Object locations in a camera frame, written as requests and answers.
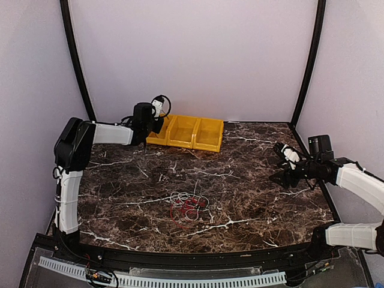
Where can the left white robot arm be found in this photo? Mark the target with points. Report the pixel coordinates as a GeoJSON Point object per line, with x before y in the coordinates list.
{"type": "Point", "coordinates": [72, 154]}

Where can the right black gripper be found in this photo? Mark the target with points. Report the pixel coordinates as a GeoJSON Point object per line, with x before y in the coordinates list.
{"type": "Point", "coordinates": [285, 175]}

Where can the black frame post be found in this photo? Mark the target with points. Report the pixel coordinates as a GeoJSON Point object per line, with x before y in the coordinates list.
{"type": "Point", "coordinates": [75, 59]}
{"type": "Point", "coordinates": [312, 55]}

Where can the black front rail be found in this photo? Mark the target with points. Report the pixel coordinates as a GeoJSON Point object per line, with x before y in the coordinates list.
{"type": "Point", "coordinates": [289, 257]}

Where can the white slotted cable duct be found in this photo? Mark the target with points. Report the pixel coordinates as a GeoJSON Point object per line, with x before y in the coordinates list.
{"type": "Point", "coordinates": [141, 278]}

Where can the right black frame post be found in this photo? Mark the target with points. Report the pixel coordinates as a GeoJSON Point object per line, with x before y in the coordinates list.
{"type": "Point", "coordinates": [312, 55]}

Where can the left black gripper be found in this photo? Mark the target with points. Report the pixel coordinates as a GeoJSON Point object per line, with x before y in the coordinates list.
{"type": "Point", "coordinates": [157, 129]}

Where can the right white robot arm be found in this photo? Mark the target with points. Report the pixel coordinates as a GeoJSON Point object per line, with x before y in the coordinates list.
{"type": "Point", "coordinates": [351, 176]}

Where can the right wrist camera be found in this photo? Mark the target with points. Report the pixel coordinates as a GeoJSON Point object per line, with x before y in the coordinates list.
{"type": "Point", "coordinates": [320, 148]}

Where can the middle yellow plastic bin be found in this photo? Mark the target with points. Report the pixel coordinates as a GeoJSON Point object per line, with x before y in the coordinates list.
{"type": "Point", "coordinates": [181, 131]}

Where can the right yellow plastic bin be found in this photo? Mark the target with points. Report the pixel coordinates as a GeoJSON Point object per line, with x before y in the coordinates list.
{"type": "Point", "coordinates": [208, 134]}

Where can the left black frame post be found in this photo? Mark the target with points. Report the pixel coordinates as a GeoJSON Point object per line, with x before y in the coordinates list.
{"type": "Point", "coordinates": [75, 59]}

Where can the left yellow plastic bin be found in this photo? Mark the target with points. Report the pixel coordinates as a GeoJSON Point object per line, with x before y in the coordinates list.
{"type": "Point", "coordinates": [162, 137]}

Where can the yellow plastic bin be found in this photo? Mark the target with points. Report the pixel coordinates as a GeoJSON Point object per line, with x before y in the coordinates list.
{"type": "Point", "coordinates": [162, 137]}
{"type": "Point", "coordinates": [181, 131]}
{"type": "Point", "coordinates": [208, 134]}

